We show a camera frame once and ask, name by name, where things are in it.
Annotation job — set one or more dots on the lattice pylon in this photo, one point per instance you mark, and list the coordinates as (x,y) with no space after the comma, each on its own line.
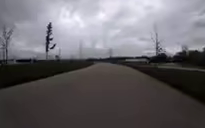
(110,52)

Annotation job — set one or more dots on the low white building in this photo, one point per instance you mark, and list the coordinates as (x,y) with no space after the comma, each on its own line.
(136,60)

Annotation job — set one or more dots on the grey paved path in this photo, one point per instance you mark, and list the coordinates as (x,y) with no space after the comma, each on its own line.
(100,100)

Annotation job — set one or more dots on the tall narrow tree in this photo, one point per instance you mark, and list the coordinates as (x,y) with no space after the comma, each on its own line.
(49,38)

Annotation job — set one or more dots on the dark grass verge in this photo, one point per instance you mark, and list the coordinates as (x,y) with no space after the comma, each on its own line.
(186,81)
(26,72)

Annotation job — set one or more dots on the pale grey road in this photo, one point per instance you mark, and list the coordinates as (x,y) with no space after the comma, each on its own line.
(186,68)

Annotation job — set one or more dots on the row of dark trees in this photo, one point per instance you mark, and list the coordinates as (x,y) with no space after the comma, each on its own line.
(198,55)

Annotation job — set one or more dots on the thin bare tree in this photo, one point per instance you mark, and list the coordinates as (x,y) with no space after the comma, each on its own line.
(5,43)

